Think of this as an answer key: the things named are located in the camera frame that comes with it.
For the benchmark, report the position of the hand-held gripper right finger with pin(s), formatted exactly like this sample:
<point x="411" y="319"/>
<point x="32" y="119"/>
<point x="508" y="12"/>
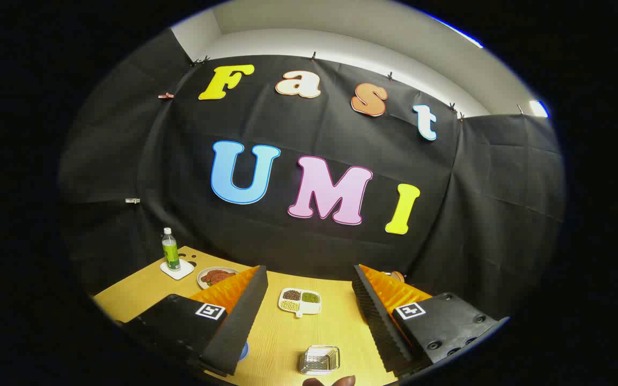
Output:
<point x="379" y="321"/>

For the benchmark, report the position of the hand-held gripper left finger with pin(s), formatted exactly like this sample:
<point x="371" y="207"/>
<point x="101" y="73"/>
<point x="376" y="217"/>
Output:
<point x="239" y="327"/>

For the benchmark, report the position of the blue round plate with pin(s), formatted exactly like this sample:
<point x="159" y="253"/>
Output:
<point x="243" y="351"/>

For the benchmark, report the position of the toasted bread slices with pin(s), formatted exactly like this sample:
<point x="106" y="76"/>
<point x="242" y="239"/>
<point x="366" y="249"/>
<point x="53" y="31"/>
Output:
<point x="398" y="277"/>

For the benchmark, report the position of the oval plate with sausage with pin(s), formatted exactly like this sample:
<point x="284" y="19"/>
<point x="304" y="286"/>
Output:
<point x="215" y="276"/>

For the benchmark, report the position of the white divided dish with beans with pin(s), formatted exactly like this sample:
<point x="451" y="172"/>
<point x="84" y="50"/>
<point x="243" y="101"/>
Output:
<point x="299" y="300"/>

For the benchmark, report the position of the white square coaster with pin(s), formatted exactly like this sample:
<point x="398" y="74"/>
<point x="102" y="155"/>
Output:
<point x="185" y="272"/>

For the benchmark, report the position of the green label plastic bottle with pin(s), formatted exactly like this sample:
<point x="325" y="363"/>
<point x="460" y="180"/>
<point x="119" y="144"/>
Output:
<point x="170" y="249"/>

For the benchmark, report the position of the black backdrop cloth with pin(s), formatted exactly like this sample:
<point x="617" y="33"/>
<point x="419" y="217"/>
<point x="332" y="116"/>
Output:
<point x="180" y="161"/>

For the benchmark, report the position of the orange clip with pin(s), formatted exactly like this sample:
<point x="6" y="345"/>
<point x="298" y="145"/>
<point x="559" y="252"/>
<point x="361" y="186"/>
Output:
<point x="166" y="96"/>

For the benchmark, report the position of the ceiling light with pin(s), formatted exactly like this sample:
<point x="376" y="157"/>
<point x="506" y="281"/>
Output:
<point x="537" y="109"/>

